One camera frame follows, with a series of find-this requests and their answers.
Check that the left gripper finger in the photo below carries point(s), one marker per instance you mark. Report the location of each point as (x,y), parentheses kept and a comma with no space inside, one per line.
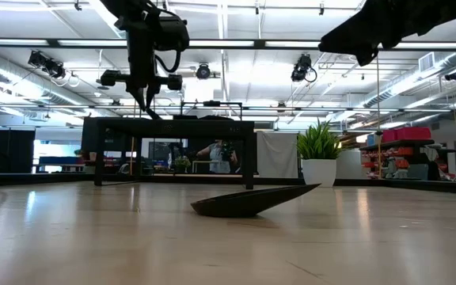
(139,99)
(152,97)

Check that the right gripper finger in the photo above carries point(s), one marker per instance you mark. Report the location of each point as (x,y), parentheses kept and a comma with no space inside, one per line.
(366,55)
(354,33)

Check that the black leaf mini plate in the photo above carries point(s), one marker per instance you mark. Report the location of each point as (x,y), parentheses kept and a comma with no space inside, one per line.
(216,118)

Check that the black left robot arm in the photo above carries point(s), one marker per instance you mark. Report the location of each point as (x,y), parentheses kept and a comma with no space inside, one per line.
(133,16)

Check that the black mesh shelf riser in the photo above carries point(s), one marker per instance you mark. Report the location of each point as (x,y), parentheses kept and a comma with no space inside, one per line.
(172,128)

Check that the black overhead light beam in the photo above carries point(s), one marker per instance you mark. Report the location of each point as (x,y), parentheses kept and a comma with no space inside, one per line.
(93,42)

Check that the small background potted plant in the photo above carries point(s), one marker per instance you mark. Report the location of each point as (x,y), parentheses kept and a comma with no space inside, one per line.
(182,163)

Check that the red storage bin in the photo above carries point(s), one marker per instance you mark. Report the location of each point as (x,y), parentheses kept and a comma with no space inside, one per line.
(414,133)
(389,136)

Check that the person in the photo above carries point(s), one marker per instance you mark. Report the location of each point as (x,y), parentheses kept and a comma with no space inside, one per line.
(220,158)

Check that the black storage rack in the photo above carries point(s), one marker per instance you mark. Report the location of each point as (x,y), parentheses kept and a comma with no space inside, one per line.
(418,143)

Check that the green plant white pot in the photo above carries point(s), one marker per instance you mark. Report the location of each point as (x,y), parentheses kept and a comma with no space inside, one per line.
(319,170)

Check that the white hanging curtain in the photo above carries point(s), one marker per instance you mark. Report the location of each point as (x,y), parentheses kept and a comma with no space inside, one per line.
(277,154)

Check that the black cabinet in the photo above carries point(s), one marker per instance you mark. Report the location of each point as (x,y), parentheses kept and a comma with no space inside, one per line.
(10,150)

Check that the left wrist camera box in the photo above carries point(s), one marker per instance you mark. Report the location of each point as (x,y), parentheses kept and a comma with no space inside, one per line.
(172,33)

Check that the black ceiling camera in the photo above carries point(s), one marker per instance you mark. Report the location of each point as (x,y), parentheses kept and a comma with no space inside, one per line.
(48,65)
(203,72)
(301,67)
(454,75)

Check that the silver ventilation duct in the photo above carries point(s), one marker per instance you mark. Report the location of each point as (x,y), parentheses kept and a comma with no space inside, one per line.
(14,79)
(422,77)

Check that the black aluminium table frame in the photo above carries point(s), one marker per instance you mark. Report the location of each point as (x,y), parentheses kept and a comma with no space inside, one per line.
(410,185)

